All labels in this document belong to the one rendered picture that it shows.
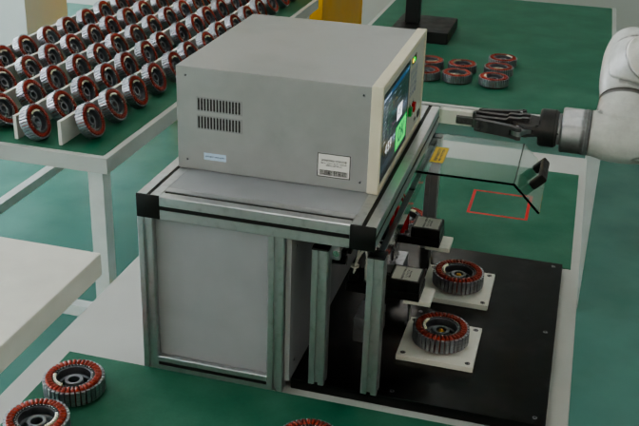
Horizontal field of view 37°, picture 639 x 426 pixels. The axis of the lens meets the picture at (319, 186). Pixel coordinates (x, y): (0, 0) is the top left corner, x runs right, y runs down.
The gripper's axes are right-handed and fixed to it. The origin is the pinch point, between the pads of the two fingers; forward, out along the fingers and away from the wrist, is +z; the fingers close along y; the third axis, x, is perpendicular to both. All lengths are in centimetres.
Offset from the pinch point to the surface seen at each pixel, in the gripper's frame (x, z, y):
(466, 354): -40.0, -9.1, -23.9
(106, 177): -52, 111, 56
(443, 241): -30.0, 0.8, 3.8
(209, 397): -43, 35, -49
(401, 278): -26.1, 4.9, -23.0
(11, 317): 2, 39, -100
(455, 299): -39.9, -3.6, -3.2
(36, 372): -44, 69, -51
